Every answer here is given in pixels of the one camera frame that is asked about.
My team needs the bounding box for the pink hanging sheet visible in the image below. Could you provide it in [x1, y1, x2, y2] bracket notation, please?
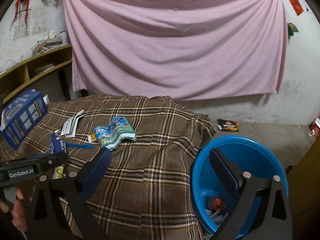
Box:
[62, 0, 288, 101]

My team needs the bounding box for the wooden cabinet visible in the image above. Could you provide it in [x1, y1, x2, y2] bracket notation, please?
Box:
[285, 140, 320, 240]

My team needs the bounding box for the person's left hand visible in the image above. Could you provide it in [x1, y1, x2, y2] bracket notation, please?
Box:
[0, 188, 27, 232]

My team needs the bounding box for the blue plastic stick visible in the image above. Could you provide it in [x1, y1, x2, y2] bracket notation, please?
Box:
[64, 141, 94, 149]

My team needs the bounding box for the green cap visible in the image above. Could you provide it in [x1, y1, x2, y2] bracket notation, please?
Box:
[287, 22, 299, 37]

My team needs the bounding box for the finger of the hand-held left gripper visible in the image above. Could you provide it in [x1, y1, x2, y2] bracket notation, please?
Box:
[26, 154, 54, 161]
[37, 152, 68, 170]

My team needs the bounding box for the white leaflet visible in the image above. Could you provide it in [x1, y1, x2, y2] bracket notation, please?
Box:
[61, 110, 84, 138]

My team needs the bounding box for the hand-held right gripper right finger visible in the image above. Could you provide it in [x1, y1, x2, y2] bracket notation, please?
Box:
[209, 149, 293, 240]

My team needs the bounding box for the blue plastic bucket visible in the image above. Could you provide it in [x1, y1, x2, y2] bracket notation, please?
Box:
[190, 135, 289, 239]

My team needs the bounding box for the blue cardboard box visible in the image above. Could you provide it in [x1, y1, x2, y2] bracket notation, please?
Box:
[0, 89, 48, 152]

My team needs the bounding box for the red hanging tassel ornament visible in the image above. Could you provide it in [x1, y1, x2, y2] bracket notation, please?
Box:
[10, 0, 32, 30]

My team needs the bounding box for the red wall poster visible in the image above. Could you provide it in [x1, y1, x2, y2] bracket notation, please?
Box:
[282, 0, 304, 15]

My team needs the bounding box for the wooden shelf unit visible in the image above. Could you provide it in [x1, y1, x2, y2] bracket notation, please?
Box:
[0, 44, 73, 105]

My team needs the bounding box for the colourful blue green snack packet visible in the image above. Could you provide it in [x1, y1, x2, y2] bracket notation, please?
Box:
[90, 117, 136, 151]

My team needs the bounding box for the red snack packet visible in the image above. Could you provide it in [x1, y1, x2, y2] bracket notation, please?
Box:
[209, 197, 227, 210]

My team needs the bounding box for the brown plaid blanket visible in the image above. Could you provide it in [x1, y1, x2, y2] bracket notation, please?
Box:
[0, 94, 217, 240]

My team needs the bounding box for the white paper sheet on wall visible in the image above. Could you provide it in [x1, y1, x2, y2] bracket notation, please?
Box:
[32, 7, 44, 34]
[12, 9, 31, 40]

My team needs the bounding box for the red carton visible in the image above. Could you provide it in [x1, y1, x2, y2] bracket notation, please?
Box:
[310, 117, 320, 138]

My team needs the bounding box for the stack of books and papers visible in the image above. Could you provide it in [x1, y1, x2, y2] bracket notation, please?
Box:
[31, 30, 67, 55]

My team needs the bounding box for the dark blue small packet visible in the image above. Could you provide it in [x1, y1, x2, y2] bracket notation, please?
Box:
[50, 133, 67, 155]

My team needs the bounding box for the small yellow item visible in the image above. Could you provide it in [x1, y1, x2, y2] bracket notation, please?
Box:
[52, 165, 65, 179]

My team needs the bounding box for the black snack wrapper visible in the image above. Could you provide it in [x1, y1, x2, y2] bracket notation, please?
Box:
[216, 119, 240, 132]

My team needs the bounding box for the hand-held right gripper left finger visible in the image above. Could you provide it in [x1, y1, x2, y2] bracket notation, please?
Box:
[25, 147, 112, 240]

